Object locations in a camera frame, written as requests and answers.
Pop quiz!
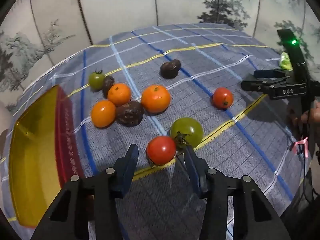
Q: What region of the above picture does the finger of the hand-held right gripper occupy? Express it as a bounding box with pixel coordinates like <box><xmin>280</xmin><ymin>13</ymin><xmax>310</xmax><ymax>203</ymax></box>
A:
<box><xmin>254</xmin><ymin>69</ymin><xmax>292</xmax><ymax>80</ymax></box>
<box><xmin>241</xmin><ymin>79</ymin><xmax>287</xmax><ymax>93</ymax></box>

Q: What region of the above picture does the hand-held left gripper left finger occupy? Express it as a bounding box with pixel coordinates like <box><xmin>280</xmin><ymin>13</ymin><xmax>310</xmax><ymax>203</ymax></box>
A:
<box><xmin>30</xmin><ymin>144</ymin><xmax>139</xmax><ymax>240</ymax></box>

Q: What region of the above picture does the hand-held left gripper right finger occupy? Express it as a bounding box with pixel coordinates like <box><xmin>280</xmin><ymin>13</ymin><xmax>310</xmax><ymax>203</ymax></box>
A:
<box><xmin>184</xmin><ymin>145</ymin><xmax>292</xmax><ymax>240</ymax></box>

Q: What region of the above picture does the red tomato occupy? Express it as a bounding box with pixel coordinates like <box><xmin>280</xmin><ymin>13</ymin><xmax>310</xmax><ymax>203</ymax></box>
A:
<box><xmin>146</xmin><ymin>136</ymin><xmax>177</xmax><ymax>166</ymax></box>
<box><xmin>213</xmin><ymin>87</ymin><xmax>234</xmax><ymax>110</ymax></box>

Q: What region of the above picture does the green tomato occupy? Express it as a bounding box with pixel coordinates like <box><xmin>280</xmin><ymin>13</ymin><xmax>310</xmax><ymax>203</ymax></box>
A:
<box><xmin>170</xmin><ymin>117</ymin><xmax>204</xmax><ymax>148</ymax></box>
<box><xmin>89</xmin><ymin>69</ymin><xmax>105</xmax><ymax>90</ymax></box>

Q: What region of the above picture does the dark passion fruit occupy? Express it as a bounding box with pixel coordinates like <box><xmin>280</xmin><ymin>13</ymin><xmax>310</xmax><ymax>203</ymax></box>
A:
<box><xmin>102</xmin><ymin>76</ymin><xmax>115</xmax><ymax>98</ymax></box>
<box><xmin>116</xmin><ymin>101</ymin><xmax>145</xmax><ymax>127</ymax></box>
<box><xmin>160</xmin><ymin>59</ymin><xmax>182</xmax><ymax>79</ymax></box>

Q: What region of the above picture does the orange tomato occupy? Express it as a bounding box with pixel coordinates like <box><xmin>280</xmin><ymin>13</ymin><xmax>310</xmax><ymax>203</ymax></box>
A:
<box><xmin>91</xmin><ymin>100</ymin><xmax>117</xmax><ymax>128</ymax></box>

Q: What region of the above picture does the orange mandarin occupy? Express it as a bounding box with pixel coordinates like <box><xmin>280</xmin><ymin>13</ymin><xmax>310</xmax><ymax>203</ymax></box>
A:
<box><xmin>107</xmin><ymin>83</ymin><xmax>132</xmax><ymax>107</ymax></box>
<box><xmin>141</xmin><ymin>85</ymin><xmax>171</xmax><ymax>114</ymax></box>

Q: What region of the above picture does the yellow and red tin tray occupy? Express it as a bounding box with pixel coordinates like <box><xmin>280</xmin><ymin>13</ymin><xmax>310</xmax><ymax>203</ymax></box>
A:
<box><xmin>9</xmin><ymin>85</ymin><xmax>87</xmax><ymax>228</ymax></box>

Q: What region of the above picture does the person's right hand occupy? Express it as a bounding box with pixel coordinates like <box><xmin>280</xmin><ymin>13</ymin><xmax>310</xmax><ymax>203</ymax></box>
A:
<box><xmin>287</xmin><ymin>100</ymin><xmax>320</xmax><ymax>130</ymax></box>

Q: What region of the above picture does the yellow-green crumpled object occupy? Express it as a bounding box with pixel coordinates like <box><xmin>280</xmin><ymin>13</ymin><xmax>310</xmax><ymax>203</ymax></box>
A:
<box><xmin>279</xmin><ymin>52</ymin><xmax>293</xmax><ymax>70</ymax></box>

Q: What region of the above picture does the blue plaid tablecloth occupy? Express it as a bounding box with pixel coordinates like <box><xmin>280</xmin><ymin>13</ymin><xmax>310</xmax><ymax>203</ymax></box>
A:
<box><xmin>0</xmin><ymin>22</ymin><xmax>310</xmax><ymax>240</ymax></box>

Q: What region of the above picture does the pink ribbon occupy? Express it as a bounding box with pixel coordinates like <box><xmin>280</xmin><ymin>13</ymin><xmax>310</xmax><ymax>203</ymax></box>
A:
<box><xmin>292</xmin><ymin>137</ymin><xmax>308</xmax><ymax>159</ymax></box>

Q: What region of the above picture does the painted folding screen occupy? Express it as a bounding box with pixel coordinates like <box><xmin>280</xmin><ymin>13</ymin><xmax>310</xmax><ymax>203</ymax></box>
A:
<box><xmin>0</xmin><ymin>0</ymin><xmax>320</xmax><ymax>120</ymax></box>

